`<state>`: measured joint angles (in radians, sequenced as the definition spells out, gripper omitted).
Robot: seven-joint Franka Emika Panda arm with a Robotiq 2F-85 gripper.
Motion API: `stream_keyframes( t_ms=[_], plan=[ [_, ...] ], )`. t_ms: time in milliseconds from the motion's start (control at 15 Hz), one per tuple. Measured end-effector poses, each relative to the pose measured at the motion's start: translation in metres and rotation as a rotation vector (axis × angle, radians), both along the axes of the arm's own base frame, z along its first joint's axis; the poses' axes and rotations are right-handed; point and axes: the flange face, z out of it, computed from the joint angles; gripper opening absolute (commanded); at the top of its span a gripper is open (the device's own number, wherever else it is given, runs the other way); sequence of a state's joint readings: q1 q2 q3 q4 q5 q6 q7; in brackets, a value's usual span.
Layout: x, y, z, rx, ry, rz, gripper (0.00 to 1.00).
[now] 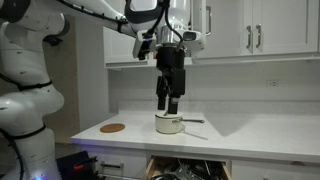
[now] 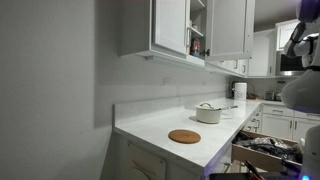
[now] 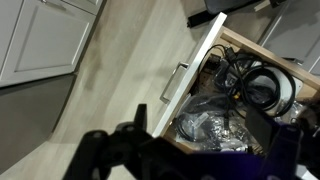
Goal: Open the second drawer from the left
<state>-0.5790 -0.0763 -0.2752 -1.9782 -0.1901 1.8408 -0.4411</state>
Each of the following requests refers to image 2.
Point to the white paper towel roll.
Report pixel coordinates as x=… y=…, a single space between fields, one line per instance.
x=240 y=91

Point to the brown wicker basket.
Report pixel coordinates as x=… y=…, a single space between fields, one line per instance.
x=252 y=95

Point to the tall dark countertop appliance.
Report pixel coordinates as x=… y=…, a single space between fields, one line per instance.
x=279 y=93

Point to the crumpled silver foil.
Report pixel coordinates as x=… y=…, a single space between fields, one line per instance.
x=266 y=145

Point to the dark printed food box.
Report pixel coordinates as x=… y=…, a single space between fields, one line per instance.
x=195 y=48

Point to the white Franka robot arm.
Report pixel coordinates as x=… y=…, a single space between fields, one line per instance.
x=303 y=93

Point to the white base cabinet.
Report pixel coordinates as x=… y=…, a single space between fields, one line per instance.
x=120 y=156

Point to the cream saucepan lid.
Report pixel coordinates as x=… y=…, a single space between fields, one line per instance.
x=206 y=107

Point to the open white cabinet door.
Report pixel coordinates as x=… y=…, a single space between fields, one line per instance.
x=230 y=30

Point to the white-fronted kitchen drawer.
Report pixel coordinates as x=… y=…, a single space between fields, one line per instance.
x=253 y=158
x=255 y=125

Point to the closed white cabinet door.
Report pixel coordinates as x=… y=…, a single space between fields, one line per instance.
x=228 y=66
x=170 y=26
x=243 y=68

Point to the round cork trivet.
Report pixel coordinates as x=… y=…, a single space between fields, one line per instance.
x=184 y=136

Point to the small steel countertop appliance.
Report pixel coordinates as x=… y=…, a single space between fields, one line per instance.
x=269 y=95

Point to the white upper wall cabinet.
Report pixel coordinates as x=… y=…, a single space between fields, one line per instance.
x=136 y=30

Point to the white base cabinet door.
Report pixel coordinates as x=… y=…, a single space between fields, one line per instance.
x=305 y=128
x=276 y=126

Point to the white cabinet above microwave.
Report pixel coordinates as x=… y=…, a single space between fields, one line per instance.
x=283 y=33

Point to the steel microwave oven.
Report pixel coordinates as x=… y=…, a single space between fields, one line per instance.
x=288 y=65

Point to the dark cabinet door hinge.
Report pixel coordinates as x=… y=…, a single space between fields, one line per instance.
x=205 y=52

